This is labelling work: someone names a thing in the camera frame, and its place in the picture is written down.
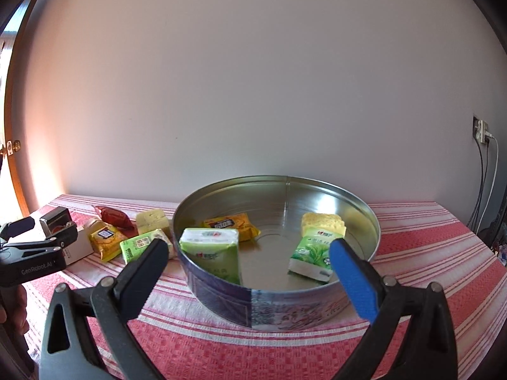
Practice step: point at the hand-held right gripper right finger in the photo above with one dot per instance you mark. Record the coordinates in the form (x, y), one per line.
(352, 281)

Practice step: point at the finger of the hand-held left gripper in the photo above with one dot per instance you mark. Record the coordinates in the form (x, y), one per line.
(18, 227)
(55, 217)

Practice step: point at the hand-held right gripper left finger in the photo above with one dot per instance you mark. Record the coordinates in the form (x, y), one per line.
(146, 269)

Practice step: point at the beige snack packet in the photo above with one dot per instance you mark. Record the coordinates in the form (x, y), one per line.
(91, 223)

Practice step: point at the yellow sponge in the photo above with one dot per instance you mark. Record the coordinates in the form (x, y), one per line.
(323, 223)
(152, 219)

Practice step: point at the yellow snack packet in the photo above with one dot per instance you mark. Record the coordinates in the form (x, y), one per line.
(233, 223)
(105, 241)

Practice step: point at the red candy wrapper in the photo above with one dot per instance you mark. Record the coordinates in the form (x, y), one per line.
(115, 215)

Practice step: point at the round blue cookie tin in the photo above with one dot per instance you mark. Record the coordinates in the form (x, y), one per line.
(277, 301)

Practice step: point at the person's left hand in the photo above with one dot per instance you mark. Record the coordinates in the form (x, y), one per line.
(20, 316)

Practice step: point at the white box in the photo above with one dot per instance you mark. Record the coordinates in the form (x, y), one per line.
(79, 247)

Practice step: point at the green leaf-print tissue packet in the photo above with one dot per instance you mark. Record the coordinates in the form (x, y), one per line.
(313, 255)

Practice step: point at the brass door latch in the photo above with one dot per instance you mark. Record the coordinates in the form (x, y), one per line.
(14, 147)

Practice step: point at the red striped tablecloth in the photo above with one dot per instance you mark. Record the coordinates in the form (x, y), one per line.
(277, 348)

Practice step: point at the dark object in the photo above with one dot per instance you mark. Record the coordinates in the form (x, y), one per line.
(500, 241)

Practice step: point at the wooden door frame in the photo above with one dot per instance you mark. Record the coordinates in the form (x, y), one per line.
(14, 182)

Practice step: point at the wall socket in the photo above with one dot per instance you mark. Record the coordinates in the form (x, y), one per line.
(481, 128)

